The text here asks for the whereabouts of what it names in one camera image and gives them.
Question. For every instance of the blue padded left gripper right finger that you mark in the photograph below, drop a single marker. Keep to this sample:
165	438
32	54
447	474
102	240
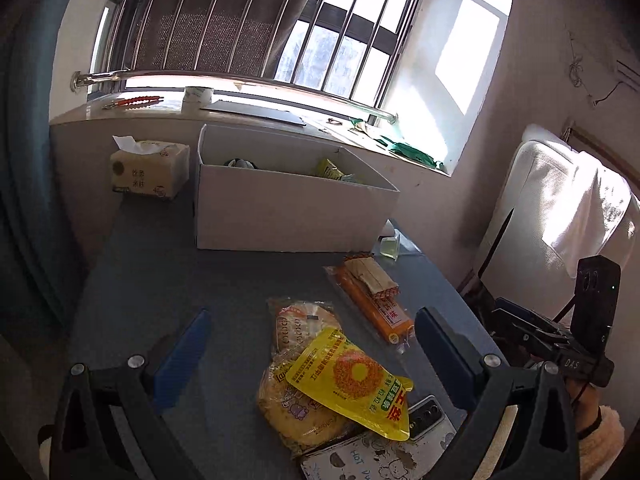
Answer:
454	359

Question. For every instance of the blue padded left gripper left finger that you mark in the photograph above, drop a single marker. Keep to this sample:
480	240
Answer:
177	358

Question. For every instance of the fuzzy beige right sleeve forearm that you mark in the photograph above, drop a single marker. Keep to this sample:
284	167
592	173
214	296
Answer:
600	443

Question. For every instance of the person's right hand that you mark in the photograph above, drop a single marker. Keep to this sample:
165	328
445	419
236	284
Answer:
585	403

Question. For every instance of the orange wrapped biscuit packet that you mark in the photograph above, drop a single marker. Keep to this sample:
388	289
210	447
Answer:
375	294

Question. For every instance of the smartphone with cartoon case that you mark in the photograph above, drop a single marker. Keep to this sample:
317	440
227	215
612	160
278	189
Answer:
370	456

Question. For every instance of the yellow sunflower seed packet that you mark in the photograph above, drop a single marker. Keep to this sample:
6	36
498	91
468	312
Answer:
337	374

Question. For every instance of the small jelly cup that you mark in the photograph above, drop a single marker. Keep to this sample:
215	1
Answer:
389	247

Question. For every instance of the white office chair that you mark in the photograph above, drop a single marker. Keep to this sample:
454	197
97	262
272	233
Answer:
557	206

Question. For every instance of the white cardboard box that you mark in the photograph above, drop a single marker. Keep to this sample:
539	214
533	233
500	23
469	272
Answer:
282	206

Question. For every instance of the tissue box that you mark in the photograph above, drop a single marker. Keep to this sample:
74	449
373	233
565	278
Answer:
148	167

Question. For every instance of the green plastic bag on sill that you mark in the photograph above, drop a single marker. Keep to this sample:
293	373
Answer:
408	152

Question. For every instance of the yellow-green snack packet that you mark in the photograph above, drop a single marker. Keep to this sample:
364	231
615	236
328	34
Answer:
328	170

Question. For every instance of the grey flat tablet on sill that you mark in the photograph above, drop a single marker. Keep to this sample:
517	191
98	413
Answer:
254	111

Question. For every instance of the red pens on sill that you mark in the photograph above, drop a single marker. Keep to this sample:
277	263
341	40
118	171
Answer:
135	102

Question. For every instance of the steel window guard railing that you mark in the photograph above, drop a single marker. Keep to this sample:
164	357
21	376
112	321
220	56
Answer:
335	55

